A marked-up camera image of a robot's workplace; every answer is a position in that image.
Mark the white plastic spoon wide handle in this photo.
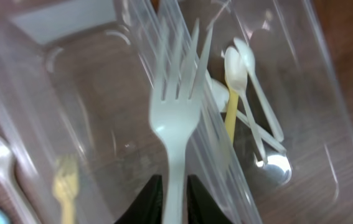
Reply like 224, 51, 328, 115
233, 37, 285, 142

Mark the right clear plastic container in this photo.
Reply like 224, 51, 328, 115
159, 0, 353, 223

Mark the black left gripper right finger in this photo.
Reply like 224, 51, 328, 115
187, 174, 232, 224

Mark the clear plastic container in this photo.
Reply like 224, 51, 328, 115
159, 0, 353, 223
0, 0, 263, 224

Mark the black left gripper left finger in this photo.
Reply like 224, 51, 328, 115
115, 174, 163, 224

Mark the white plastic spoon in container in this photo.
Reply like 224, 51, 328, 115
207, 78, 286, 154

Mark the left clear plastic container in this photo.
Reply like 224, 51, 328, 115
0, 0, 263, 224

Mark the yellow plastic spoon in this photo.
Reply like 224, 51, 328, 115
224, 80, 239, 142

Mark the yellow plastic fork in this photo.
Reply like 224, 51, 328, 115
52, 154, 79, 224

